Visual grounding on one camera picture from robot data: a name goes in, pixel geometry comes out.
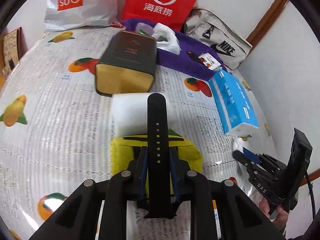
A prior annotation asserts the person's right hand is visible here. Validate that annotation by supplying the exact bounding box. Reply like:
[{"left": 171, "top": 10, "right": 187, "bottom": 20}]
[{"left": 259, "top": 196, "right": 292, "bottom": 228}]

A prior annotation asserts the fruit print tablecloth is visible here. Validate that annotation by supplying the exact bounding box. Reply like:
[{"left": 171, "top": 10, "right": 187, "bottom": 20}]
[{"left": 0, "top": 26, "right": 283, "bottom": 240}]

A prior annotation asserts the small fruit print packet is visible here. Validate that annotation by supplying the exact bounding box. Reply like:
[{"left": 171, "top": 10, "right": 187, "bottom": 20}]
[{"left": 199, "top": 52, "right": 222, "bottom": 70}]

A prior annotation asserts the blue tissue pack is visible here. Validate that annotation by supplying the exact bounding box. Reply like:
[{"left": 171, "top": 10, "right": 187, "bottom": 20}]
[{"left": 208, "top": 69, "right": 260, "bottom": 136}]

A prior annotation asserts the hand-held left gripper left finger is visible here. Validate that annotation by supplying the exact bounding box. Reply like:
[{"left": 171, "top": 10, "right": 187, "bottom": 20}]
[{"left": 29, "top": 146, "right": 148, "bottom": 240}]

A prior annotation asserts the person's right forearm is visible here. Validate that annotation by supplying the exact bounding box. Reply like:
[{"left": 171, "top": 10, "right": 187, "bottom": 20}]
[{"left": 282, "top": 220, "right": 320, "bottom": 240}]

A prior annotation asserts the patterned cardboard box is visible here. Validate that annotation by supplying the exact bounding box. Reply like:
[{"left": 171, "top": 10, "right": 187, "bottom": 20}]
[{"left": 2, "top": 27, "right": 22, "bottom": 74}]

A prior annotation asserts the dark green gold box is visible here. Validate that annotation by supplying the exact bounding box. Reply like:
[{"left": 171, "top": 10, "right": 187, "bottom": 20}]
[{"left": 95, "top": 30, "right": 157, "bottom": 97}]

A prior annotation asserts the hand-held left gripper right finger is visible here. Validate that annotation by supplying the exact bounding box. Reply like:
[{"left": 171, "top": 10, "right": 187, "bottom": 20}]
[{"left": 169, "top": 146, "right": 288, "bottom": 240}]

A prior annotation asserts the white sponge block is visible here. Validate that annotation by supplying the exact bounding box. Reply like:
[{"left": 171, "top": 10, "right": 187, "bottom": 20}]
[{"left": 111, "top": 93, "right": 173, "bottom": 137}]

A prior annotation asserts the black cable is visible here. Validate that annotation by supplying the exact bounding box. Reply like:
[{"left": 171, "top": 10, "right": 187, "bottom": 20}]
[{"left": 304, "top": 170, "right": 316, "bottom": 220}]

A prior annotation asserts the grey waist bag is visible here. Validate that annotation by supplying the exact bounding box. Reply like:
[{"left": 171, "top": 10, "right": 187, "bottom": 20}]
[{"left": 184, "top": 9, "right": 253, "bottom": 70}]

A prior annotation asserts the white plastic shopping bag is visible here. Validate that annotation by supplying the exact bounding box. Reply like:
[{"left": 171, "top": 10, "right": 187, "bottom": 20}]
[{"left": 44, "top": 0, "right": 118, "bottom": 32}]

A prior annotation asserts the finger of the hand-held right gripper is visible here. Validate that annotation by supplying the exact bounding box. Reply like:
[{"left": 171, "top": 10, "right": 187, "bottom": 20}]
[
  {"left": 232, "top": 150, "right": 256, "bottom": 172},
  {"left": 242, "top": 147, "right": 263, "bottom": 165}
]

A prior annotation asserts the sheer organza pouch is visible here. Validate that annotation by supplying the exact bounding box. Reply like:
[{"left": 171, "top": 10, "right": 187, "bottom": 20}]
[{"left": 135, "top": 22, "right": 154, "bottom": 37}]

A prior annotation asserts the white tissue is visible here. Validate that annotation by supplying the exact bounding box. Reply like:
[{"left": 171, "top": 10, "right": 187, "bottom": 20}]
[{"left": 152, "top": 22, "right": 181, "bottom": 55}]

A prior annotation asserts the black watch strap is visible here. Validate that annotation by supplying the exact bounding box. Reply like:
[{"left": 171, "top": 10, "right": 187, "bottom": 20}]
[{"left": 143, "top": 93, "right": 177, "bottom": 219}]

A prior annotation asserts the purple cloth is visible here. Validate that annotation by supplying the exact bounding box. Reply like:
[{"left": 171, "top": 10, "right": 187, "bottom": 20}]
[{"left": 121, "top": 18, "right": 228, "bottom": 82}]

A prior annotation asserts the wooden door frame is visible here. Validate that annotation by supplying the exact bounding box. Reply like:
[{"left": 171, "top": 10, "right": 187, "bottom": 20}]
[{"left": 246, "top": 0, "right": 288, "bottom": 47}]

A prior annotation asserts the red paper bag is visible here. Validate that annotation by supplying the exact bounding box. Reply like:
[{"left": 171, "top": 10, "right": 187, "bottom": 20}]
[{"left": 121, "top": 0, "right": 207, "bottom": 32}]

